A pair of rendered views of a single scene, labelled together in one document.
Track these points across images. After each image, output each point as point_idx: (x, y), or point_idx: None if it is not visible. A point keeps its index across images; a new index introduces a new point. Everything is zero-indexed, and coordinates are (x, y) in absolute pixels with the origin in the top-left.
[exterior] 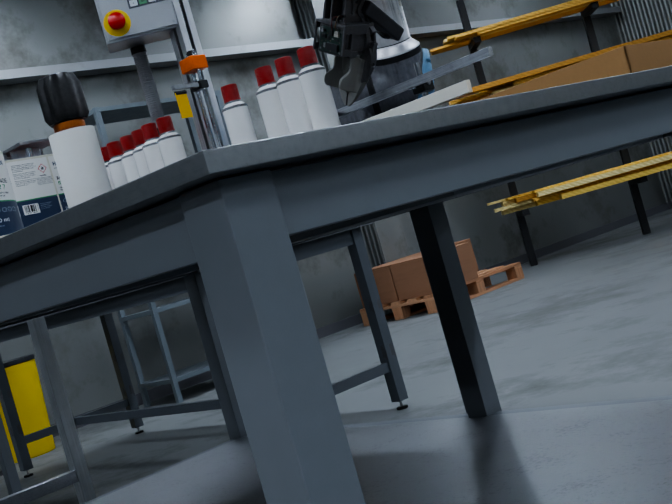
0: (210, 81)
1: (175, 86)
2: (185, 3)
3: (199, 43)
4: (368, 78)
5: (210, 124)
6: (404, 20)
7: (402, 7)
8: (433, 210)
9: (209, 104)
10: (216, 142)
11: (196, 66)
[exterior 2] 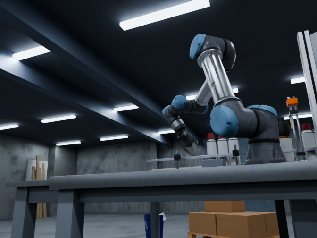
0: (310, 100)
1: (288, 116)
2: (303, 63)
3: (307, 81)
4: (188, 153)
5: (313, 123)
6: (212, 97)
7: (212, 89)
8: (289, 203)
9: (291, 121)
10: (315, 132)
11: (287, 106)
